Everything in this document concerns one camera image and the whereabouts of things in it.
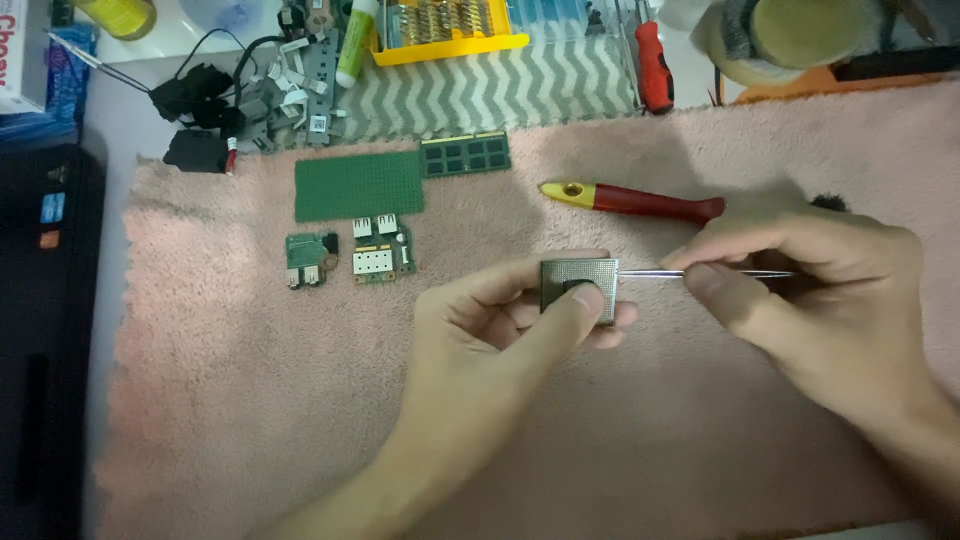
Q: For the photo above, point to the grey white zigzag mat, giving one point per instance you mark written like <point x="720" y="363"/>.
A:
<point x="495" y="90"/>

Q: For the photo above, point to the white green tube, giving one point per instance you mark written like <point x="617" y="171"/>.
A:
<point x="354" y="45"/>

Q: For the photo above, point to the clear plastic case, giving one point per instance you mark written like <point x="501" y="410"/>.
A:
<point x="570" y="19"/>

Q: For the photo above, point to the green memory module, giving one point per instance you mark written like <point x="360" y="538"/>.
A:
<point x="465" y="154"/>

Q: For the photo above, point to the silver metal tweezers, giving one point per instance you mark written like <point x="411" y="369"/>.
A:
<point x="649" y="274"/>

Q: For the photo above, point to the white carton box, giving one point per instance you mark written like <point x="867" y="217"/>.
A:
<point x="21" y="52"/>

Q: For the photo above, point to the orange board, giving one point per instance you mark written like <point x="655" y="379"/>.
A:
<point x="840" y="82"/>

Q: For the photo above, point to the green board with silver ports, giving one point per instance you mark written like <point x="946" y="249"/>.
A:
<point x="382" y="249"/>

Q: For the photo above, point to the small green audio board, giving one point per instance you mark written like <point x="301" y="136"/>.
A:
<point x="309" y="259"/>

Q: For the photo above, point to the square processor chip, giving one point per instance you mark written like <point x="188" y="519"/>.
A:
<point x="579" y="285"/>

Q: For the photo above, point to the plain green circuit board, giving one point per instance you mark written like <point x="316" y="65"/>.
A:
<point x="358" y="186"/>

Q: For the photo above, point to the yellow screwdriver bit tray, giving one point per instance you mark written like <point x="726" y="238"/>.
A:
<point x="442" y="30"/>

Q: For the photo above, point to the red black screwdriver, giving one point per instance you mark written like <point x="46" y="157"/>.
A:
<point x="654" y="71"/>

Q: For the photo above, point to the yellow cup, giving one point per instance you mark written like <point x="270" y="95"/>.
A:
<point x="116" y="16"/>

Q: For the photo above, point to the person's right hand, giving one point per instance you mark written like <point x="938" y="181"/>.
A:
<point x="817" y="300"/>

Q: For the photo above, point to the pink fluffy towel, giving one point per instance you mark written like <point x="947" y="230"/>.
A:
<point x="525" y="337"/>

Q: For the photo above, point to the black laptop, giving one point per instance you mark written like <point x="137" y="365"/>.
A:
<point x="41" y="337"/>

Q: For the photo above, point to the thin metal probe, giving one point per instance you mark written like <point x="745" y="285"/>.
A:
<point x="97" y="64"/>

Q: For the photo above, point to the person's left hand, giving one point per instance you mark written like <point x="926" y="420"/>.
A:
<point x="480" y="330"/>

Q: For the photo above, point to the blue plastic packet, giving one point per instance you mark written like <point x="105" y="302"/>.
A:
<point x="67" y="75"/>

